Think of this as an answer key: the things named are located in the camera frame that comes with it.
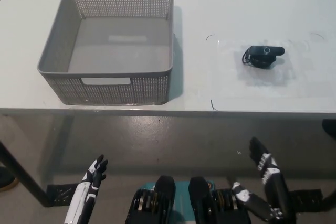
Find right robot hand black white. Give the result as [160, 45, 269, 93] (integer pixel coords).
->
[232, 136, 299, 224]

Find black shoe brown sole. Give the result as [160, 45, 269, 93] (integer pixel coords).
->
[0, 166, 17, 192]

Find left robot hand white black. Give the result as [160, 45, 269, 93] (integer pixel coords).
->
[64, 154, 109, 224]

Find grey perforated plastic basket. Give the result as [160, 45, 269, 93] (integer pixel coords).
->
[36, 0, 175, 105]

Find black metal table leg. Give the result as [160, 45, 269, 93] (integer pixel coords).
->
[322, 186, 336, 209]
[0, 140, 52, 208]

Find black webcam with cable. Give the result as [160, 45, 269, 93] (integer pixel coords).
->
[241, 45, 286, 69]

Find black table foot plate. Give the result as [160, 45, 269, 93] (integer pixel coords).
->
[46, 183, 79, 207]
[288, 188, 324, 207]

